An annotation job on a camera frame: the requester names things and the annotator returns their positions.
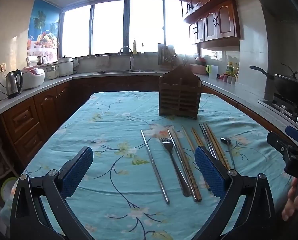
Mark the pink basin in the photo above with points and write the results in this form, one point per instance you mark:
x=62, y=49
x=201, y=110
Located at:
x=197, y=67

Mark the black wok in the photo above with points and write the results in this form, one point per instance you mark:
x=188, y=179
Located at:
x=289, y=86

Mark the white hanging dish towel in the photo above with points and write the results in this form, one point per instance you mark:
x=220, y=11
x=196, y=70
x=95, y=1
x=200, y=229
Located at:
x=102, y=60

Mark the person's right hand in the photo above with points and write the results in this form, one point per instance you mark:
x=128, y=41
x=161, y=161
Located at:
x=291, y=201

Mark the silver metal chopstick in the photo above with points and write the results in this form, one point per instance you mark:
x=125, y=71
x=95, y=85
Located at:
x=178, y=155
x=209, y=140
x=154, y=165
x=206, y=140

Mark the steel double sink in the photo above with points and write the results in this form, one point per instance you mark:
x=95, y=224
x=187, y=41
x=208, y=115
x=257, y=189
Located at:
x=124, y=71

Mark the glass door wall cabinet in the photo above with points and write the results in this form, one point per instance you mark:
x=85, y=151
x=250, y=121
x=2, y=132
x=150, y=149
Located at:
x=225, y=21

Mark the green rim plastic container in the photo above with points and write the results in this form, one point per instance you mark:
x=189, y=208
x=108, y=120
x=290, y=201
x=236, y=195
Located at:
x=9, y=187

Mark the paper towel roll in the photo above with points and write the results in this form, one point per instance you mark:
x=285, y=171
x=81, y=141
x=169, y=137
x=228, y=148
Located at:
x=32, y=62

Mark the small dark cap bottle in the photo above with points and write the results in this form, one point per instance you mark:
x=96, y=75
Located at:
x=142, y=48

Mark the small red container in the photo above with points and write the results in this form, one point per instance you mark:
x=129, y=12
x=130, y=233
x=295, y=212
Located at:
x=220, y=76

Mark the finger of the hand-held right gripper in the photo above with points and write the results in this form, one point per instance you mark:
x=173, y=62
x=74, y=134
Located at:
x=276, y=142
x=294, y=133

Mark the grey kitchen countertop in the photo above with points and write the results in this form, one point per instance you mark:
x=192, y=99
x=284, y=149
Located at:
x=64, y=78

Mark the silver metal fork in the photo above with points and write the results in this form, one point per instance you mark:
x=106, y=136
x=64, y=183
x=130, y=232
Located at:
x=173, y=162

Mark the yellow dish soap bottle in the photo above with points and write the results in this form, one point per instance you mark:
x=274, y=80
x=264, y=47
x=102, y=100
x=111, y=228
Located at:
x=135, y=48

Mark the white slow cooker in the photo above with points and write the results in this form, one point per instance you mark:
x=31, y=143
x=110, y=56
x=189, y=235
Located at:
x=65, y=67

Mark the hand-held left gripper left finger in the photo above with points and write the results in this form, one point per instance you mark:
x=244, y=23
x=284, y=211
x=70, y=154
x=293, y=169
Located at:
x=79, y=172

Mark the tropical fruit wall poster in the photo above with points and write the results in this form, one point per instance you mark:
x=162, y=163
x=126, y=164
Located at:
x=42, y=30

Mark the white blender jug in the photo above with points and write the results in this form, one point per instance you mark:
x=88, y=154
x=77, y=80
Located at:
x=52, y=73

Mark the chrome kitchen faucet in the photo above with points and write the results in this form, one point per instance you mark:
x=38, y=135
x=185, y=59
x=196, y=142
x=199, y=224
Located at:
x=131, y=60

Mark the steel electric kettle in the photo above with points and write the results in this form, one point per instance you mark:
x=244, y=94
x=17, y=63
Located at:
x=13, y=85

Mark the wooden base cabinets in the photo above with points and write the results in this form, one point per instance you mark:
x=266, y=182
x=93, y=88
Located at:
x=46, y=105

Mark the white spice jar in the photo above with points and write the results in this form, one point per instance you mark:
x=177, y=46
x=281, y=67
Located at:
x=225, y=79

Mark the silver metal spoon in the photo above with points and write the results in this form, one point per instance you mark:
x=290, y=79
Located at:
x=225, y=140

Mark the dish drying rack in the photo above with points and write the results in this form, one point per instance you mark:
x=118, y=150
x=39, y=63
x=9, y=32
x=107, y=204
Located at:
x=167, y=57

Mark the blue floral tablecloth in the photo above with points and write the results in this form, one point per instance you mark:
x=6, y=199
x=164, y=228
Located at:
x=114, y=130

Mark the white cup green lid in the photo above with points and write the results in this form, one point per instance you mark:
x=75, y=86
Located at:
x=213, y=72

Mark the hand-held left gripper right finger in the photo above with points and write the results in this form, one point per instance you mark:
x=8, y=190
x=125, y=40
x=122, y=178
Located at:
x=210, y=173

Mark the wooden utensil holder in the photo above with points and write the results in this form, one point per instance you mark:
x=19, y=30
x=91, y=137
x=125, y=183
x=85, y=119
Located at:
x=180, y=97

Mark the white wall outlet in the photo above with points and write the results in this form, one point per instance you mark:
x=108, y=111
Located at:
x=3, y=67

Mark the green label bottle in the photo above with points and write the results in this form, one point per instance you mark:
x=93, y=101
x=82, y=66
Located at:
x=229, y=68

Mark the white red rice cooker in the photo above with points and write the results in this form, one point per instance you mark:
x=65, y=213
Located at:
x=34, y=78

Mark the tile wall power outlet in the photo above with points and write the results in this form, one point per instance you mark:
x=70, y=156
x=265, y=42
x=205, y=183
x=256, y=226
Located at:
x=214, y=55

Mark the large kitchen window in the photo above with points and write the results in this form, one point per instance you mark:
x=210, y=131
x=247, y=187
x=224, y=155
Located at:
x=109, y=27

